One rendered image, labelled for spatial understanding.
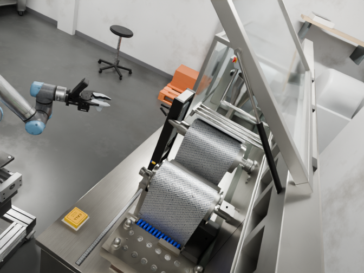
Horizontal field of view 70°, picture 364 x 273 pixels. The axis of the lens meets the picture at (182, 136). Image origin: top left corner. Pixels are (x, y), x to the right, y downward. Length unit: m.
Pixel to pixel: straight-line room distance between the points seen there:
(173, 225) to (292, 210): 0.62
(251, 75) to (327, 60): 3.98
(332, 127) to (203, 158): 3.03
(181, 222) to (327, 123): 3.16
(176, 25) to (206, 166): 3.59
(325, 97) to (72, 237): 3.37
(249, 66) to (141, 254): 0.82
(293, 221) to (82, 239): 0.91
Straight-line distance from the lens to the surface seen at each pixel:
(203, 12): 4.41
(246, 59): 0.56
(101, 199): 1.38
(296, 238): 0.56
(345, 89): 3.94
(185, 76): 4.17
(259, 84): 0.57
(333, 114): 3.93
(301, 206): 0.63
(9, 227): 2.09
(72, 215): 1.28
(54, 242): 1.25
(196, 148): 1.14
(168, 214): 1.09
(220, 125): 1.12
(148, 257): 1.12
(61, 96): 1.39
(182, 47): 4.58
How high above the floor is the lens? 2.00
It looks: 35 degrees down
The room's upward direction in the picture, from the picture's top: 24 degrees clockwise
